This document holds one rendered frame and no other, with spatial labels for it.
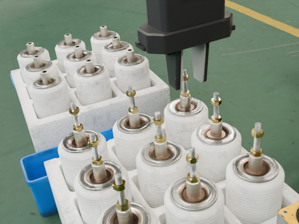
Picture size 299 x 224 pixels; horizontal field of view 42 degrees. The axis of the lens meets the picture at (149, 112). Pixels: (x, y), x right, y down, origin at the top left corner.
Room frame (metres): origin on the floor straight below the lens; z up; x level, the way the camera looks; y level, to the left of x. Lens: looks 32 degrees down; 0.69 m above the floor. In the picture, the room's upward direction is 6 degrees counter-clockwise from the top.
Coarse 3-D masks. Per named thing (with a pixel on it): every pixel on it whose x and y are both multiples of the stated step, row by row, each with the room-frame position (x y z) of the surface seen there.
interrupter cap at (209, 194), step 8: (176, 184) 0.47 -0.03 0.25; (184, 184) 0.47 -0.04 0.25; (208, 184) 0.47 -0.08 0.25; (176, 192) 0.45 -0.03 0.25; (184, 192) 0.46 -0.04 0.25; (208, 192) 0.45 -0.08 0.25; (216, 192) 0.44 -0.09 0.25; (176, 200) 0.44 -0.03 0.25; (184, 200) 0.44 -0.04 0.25; (192, 200) 0.44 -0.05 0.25; (200, 200) 0.43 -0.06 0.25; (208, 200) 0.43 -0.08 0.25; (216, 200) 0.43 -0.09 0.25; (184, 208) 0.42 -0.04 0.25; (192, 208) 0.42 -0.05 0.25; (200, 208) 0.41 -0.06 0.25
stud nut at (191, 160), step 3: (186, 156) 0.45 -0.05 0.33; (189, 156) 0.45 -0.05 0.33; (195, 156) 0.45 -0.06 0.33; (198, 156) 0.45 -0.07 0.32; (186, 159) 0.45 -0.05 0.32; (189, 159) 0.44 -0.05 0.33; (192, 159) 0.44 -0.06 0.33; (195, 159) 0.44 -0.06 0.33; (198, 159) 0.45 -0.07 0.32; (189, 162) 0.44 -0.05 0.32; (192, 162) 0.44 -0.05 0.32; (195, 162) 0.44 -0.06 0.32
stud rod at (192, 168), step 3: (192, 147) 0.45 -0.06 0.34; (189, 150) 0.45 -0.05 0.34; (192, 150) 0.45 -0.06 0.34; (189, 153) 0.45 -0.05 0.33; (192, 153) 0.45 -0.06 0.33; (195, 153) 0.45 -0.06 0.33; (192, 156) 0.45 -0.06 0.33; (192, 165) 0.45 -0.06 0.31; (195, 165) 0.45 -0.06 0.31; (192, 168) 0.45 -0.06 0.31; (195, 168) 0.45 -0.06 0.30; (192, 171) 0.45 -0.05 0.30; (195, 171) 0.45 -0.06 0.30; (192, 174) 0.45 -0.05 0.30; (195, 174) 0.45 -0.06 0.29
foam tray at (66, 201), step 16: (112, 144) 0.70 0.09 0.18; (48, 160) 0.67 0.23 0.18; (112, 160) 0.65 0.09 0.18; (48, 176) 0.62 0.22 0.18; (64, 176) 0.66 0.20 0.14; (64, 192) 0.56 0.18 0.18; (224, 192) 0.53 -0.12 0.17; (288, 192) 0.50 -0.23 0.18; (64, 208) 0.53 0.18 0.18; (160, 208) 0.50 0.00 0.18; (224, 208) 0.48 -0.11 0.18
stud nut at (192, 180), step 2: (196, 172) 0.46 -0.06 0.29; (188, 174) 0.45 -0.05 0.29; (196, 174) 0.45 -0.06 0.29; (198, 174) 0.45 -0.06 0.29; (188, 176) 0.45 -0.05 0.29; (196, 176) 0.45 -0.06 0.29; (198, 176) 0.45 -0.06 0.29; (188, 178) 0.45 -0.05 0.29; (190, 178) 0.44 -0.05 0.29; (192, 178) 0.44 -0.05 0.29; (194, 178) 0.44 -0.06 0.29; (196, 178) 0.44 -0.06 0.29; (198, 178) 0.45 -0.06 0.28; (188, 180) 0.45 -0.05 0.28; (190, 180) 0.44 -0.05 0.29; (192, 180) 0.44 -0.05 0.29; (194, 180) 0.44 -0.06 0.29; (196, 180) 0.44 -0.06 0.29; (190, 182) 0.44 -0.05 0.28; (192, 182) 0.44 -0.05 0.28; (194, 182) 0.44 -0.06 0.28; (196, 182) 0.44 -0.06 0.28
